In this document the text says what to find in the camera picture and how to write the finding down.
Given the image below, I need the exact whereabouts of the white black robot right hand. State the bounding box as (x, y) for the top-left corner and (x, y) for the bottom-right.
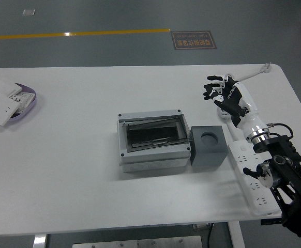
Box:
(202, 74), (269, 138)

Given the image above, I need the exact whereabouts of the grey junction box with lid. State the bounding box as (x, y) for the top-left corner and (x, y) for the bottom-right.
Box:
(117, 108), (192, 173)

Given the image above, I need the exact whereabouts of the grey cube with round hole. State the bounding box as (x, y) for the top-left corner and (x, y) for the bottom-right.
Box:
(189, 126), (229, 172)

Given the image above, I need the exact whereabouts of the black table control panel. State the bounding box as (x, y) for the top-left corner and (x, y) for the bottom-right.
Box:
(260, 218), (283, 226)

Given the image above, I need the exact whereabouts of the white table leg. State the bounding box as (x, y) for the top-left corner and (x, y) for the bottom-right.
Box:
(32, 234), (48, 248)
(227, 221), (246, 248)

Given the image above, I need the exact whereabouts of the purple tray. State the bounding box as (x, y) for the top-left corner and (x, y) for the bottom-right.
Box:
(0, 82), (39, 127)

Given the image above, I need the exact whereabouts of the printed socket panel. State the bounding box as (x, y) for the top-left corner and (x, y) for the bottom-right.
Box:
(8, 91), (37, 114)

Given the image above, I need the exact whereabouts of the black cable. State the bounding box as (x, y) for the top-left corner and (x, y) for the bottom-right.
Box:
(206, 223), (215, 248)

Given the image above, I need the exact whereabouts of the metal base plate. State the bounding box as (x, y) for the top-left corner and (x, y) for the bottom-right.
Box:
(72, 235), (203, 248)

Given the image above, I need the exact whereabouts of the white wall switch plate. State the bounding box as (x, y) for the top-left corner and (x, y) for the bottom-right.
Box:
(0, 77), (23, 98)

